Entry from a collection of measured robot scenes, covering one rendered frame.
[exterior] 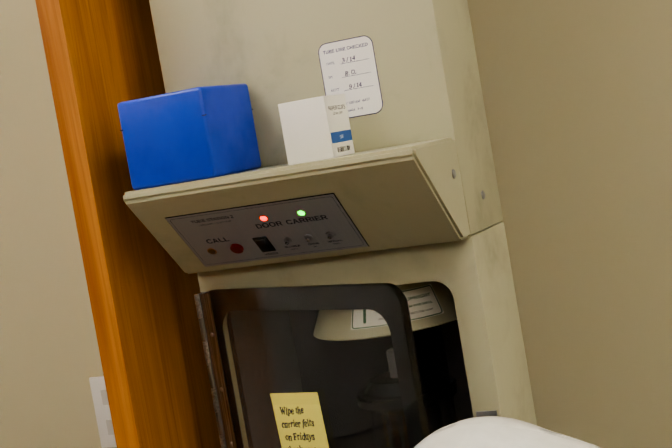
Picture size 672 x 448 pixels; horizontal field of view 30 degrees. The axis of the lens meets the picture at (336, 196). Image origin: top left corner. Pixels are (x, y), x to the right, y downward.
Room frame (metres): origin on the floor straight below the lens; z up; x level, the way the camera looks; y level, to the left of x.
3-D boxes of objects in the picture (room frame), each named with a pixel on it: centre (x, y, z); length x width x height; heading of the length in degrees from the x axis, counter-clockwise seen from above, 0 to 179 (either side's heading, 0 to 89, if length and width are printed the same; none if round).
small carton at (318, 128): (1.23, 0.01, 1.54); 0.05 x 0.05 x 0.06; 65
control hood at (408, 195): (1.25, 0.04, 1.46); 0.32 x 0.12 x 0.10; 65
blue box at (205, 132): (1.29, 0.14, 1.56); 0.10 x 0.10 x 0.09; 65
